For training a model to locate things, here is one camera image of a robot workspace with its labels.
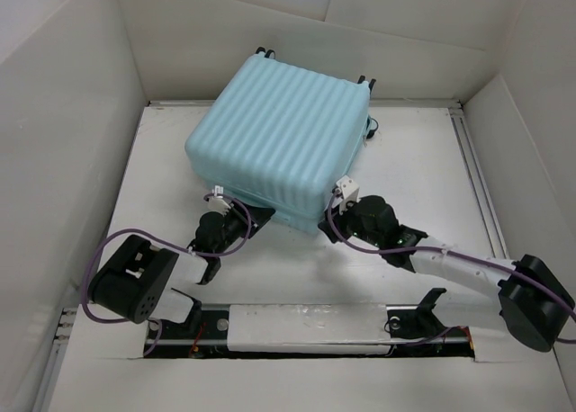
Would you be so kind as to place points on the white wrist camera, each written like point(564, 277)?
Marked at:
point(348, 190)
point(216, 200)

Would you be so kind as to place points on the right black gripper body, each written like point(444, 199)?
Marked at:
point(349, 223)

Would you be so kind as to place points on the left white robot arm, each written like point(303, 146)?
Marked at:
point(136, 277)

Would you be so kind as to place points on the light blue hardshell suitcase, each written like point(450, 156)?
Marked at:
point(280, 136)

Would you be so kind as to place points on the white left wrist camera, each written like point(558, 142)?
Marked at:
point(216, 200)

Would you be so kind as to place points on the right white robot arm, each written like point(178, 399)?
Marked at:
point(533, 303)

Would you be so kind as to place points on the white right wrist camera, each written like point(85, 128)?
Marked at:
point(348, 190)

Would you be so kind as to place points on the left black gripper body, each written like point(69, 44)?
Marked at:
point(236, 222)

